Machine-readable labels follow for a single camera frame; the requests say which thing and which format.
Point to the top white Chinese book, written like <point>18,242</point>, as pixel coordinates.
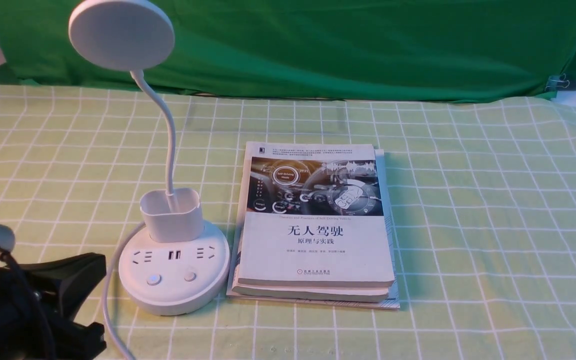
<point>313,235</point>

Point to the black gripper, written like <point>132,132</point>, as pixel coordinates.
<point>63,286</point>

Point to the metal binder clip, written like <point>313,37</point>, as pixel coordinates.
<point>557,82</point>

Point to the white desk lamp power strip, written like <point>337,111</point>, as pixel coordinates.
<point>177,262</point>

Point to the green backdrop cloth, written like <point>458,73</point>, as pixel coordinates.
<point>458,51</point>

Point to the bottom book under stack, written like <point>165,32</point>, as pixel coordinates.
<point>390,280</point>

